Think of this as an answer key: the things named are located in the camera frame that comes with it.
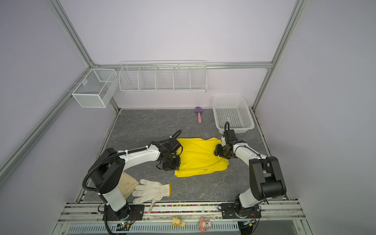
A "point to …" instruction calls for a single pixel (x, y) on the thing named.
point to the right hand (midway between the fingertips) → (217, 152)
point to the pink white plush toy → (204, 224)
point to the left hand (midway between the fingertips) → (178, 169)
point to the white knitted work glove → (149, 192)
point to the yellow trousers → (197, 156)
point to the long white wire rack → (187, 76)
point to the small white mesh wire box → (98, 89)
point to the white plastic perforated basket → (234, 109)
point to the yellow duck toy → (176, 221)
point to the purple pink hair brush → (199, 110)
